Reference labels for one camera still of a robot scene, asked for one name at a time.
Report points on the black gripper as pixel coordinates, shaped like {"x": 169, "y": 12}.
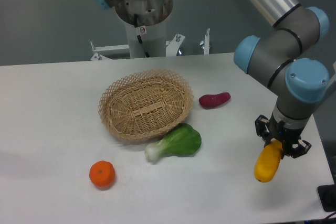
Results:
{"x": 292, "y": 145}

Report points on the yellow mango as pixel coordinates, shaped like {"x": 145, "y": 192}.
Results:
{"x": 268, "y": 161}

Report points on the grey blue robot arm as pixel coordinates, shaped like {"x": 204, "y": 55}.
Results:
{"x": 275, "y": 62}

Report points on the woven wicker basket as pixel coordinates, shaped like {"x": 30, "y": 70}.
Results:
{"x": 146, "y": 104}

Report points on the black device at table edge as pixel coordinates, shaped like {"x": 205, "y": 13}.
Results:
{"x": 327, "y": 197}

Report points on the purple sweet potato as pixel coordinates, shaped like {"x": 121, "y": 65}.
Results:
{"x": 210, "y": 101}

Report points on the green bok choy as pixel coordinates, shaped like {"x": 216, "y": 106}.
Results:
{"x": 183, "y": 140}

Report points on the orange tangerine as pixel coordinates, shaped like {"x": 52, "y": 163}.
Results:
{"x": 102, "y": 174}

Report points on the white metal frame right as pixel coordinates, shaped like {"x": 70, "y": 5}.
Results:
{"x": 330, "y": 88}

